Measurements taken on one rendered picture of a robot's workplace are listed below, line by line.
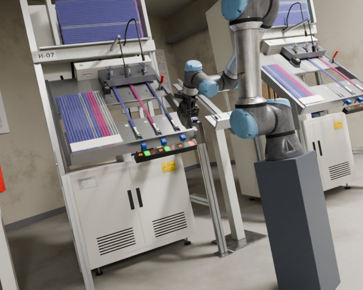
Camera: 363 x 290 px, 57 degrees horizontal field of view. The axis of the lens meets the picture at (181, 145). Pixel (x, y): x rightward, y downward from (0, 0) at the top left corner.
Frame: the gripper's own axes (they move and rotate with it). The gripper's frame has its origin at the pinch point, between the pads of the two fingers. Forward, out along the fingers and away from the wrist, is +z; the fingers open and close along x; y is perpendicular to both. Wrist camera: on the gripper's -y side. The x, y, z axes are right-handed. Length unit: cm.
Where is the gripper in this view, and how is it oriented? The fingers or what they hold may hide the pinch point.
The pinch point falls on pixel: (183, 122)
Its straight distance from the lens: 173.3
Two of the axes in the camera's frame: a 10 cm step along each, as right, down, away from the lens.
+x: 9.1, -2.0, 3.7
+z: -1.0, 7.5, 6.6
